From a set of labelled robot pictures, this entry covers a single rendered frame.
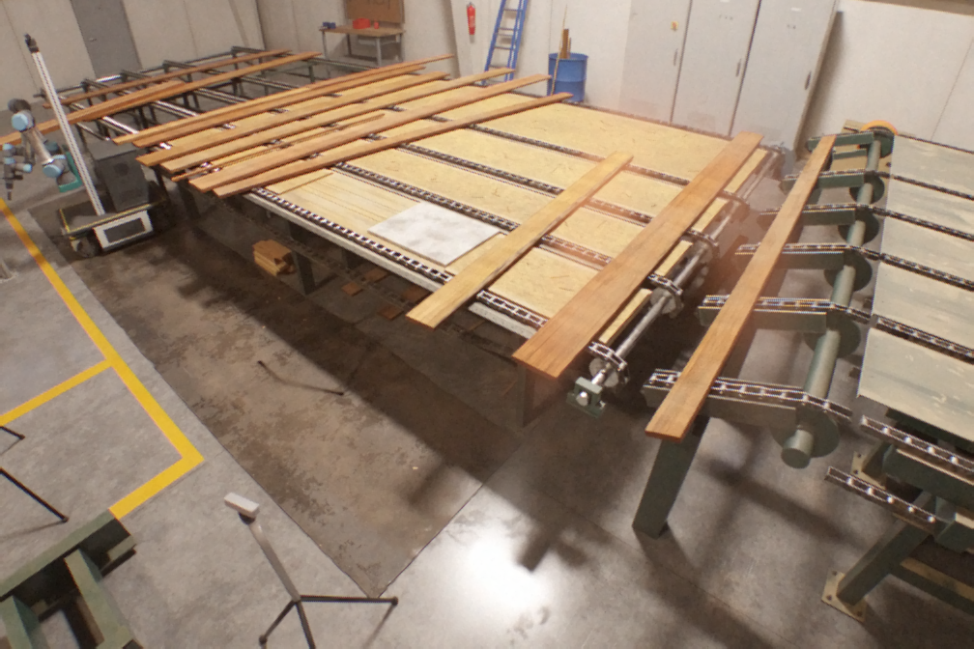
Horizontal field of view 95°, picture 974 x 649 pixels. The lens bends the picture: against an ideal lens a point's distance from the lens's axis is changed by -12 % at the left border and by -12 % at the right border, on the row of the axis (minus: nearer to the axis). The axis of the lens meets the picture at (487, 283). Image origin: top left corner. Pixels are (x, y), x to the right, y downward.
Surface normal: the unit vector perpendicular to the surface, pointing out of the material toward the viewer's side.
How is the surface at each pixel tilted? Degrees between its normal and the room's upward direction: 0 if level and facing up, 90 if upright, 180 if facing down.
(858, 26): 86
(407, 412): 0
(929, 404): 0
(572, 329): 0
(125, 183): 90
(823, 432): 90
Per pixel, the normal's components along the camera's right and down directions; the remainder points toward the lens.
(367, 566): 0.00, -0.82
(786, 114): -0.62, 0.45
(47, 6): 0.78, 0.30
